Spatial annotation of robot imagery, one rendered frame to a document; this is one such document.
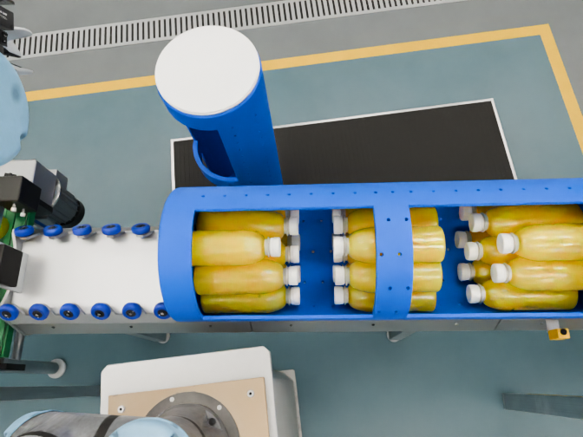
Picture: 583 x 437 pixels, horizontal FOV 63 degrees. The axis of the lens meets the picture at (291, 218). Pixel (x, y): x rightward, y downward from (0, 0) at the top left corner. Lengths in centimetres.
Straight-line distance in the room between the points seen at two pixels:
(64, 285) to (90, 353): 100
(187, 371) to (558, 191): 77
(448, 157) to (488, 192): 124
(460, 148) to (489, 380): 98
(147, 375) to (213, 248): 26
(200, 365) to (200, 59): 79
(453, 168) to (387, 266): 136
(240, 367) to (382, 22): 219
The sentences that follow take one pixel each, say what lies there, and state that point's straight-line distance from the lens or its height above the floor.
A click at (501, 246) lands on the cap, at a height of 117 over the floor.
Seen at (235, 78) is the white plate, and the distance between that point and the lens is 128.
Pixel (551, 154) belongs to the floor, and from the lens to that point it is 255.
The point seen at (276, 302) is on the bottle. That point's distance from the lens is 101.
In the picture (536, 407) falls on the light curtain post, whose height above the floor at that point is 30.
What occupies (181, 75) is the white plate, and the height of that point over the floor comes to 104.
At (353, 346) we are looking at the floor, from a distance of 207.
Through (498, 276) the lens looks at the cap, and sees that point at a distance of 102.
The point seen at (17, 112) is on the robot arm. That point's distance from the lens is 34.
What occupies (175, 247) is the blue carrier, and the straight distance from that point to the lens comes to 90.
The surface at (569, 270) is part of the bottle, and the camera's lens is 106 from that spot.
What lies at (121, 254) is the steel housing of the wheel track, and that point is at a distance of 128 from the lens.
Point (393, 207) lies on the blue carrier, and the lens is 90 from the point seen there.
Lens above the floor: 206
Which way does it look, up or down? 70 degrees down
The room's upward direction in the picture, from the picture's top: 9 degrees counter-clockwise
